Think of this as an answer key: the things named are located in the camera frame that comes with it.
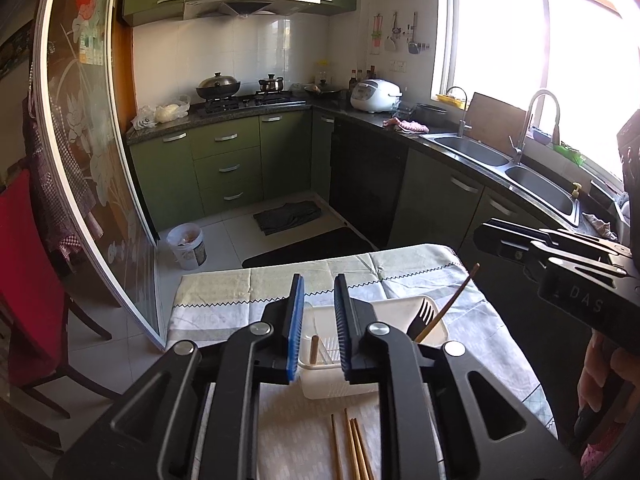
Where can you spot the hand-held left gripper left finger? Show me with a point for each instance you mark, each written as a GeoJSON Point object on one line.
{"type": "Point", "coordinates": [297, 330]}

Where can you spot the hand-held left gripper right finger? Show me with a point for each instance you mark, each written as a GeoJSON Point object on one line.
{"type": "Point", "coordinates": [342, 330]}

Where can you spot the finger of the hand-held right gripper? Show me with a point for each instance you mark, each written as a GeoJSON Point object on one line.
{"type": "Point", "coordinates": [560, 234]}
{"type": "Point", "coordinates": [500, 242]}

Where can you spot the person's right hand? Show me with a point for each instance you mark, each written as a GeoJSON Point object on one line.
{"type": "Point", "coordinates": [592, 370]}

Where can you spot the white plastic utensil holder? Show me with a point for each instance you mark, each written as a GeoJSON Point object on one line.
{"type": "Point", "coordinates": [320, 317]}

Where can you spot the short wooden stick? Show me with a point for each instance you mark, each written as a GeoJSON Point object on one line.
{"type": "Point", "coordinates": [314, 350]}

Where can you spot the grey-green sink cabinet door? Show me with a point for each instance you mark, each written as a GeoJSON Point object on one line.
{"type": "Point", "coordinates": [500, 215]}
{"type": "Point", "coordinates": [440, 205]}

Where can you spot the beige rag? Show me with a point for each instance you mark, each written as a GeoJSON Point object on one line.
{"type": "Point", "coordinates": [600, 225]}

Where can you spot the double steel sink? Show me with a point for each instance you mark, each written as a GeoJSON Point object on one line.
{"type": "Point", "coordinates": [540, 185]}

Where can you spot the green and white tablecloth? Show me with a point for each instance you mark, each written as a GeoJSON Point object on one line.
{"type": "Point", "coordinates": [240, 285]}

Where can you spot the long dark-tipped wooden chopstick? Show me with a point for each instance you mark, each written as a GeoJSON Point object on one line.
{"type": "Point", "coordinates": [452, 300]}

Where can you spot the green plastic item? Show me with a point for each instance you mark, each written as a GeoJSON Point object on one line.
{"type": "Point", "coordinates": [570, 154]}

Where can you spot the black floor mat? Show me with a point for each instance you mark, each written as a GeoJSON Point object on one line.
{"type": "Point", "coordinates": [310, 250]}

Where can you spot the black plastic fork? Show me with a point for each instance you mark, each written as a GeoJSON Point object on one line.
{"type": "Point", "coordinates": [422, 317]}

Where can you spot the white paper towel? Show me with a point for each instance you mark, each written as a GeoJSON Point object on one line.
{"type": "Point", "coordinates": [295, 435]}

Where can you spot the dark grey floor cloth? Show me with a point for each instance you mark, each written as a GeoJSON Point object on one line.
{"type": "Point", "coordinates": [287, 217]}

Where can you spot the tall steel faucet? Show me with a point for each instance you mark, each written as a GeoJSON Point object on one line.
{"type": "Point", "coordinates": [525, 125]}

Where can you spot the wooden cutting board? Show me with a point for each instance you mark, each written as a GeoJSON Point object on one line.
{"type": "Point", "coordinates": [495, 122]}

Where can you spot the small steel faucet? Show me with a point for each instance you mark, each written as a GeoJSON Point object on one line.
{"type": "Point", "coordinates": [465, 120]}

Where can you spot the white plastic bucket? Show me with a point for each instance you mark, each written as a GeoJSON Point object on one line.
{"type": "Point", "coordinates": [187, 250]}

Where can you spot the black dishwasher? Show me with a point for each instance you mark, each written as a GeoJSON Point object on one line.
{"type": "Point", "coordinates": [367, 185]}

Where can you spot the black cooking pot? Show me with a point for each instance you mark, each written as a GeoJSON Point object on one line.
{"type": "Point", "coordinates": [431, 114]}

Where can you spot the green drawer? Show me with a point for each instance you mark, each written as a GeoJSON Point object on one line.
{"type": "Point", "coordinates": [232, 196]}
{"type": "Point", "coordinates": [226, 137]}
{"type": "Point", "coordinates": [229, 167]}

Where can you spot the red dish cloth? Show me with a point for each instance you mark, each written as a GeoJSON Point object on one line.
{"type": "Point", "coordinates": [405, 125]}

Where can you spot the yellow tray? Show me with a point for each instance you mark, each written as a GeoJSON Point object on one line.
{"type": "Point", "coordinates": [450, 99]}

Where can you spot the pink patterned clothing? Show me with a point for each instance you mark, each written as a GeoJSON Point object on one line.
{"type": "Point", "coordinates": [597, 452]}

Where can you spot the narrow green cabinet door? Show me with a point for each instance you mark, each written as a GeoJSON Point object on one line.
{"type": "Point", "coordinates": [322, 152]}

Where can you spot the dark granite countertop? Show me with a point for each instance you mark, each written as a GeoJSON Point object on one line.
{"type": "Point", "coordinates": [365, 119]}

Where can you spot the white rice cooker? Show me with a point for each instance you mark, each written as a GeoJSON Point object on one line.
{"type": "Point", "coordinates": [375, 95]}

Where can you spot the window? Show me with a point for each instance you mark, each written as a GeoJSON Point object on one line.
{"type": "Point", "coordinates": [500, 35]}

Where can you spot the group of sauce bottles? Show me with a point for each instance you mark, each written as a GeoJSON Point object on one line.
{"type": "Point", "coordinates": [361, 77]}

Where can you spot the hanging kitchen tools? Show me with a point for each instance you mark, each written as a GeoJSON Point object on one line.
{"type": "Point", "coordinates": [414, 42]}

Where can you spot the black frying pan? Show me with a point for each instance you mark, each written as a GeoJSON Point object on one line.
{"type": "Point", "coordinates": [325, 92]}

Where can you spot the black gas stove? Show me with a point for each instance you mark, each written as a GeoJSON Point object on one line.
{"type": "Point", "coordinates": [250, 101]}

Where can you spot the steel pot with lid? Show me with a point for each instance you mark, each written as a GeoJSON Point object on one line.
{"type": "Point", "coordinates": [270, 85]}

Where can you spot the clear bag with dough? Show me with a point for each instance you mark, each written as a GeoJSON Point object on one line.
{"type": "Point", "coordinates": [171, 110]}

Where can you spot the black wok with lid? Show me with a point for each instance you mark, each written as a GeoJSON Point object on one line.
{"type": "Point", "coordinates": [218, 86]}

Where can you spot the white plastic bag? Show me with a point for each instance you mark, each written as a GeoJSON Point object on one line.
{"type": "Point", "coordinates": [143, 119]}

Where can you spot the red wooden chair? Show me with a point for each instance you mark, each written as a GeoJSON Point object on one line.
{"type": "Point", "coordinates": [25, 280]}

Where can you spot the floral sliding glass door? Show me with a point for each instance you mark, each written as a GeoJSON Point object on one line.
{"type": "Point", "coordinates": [95, 125]}

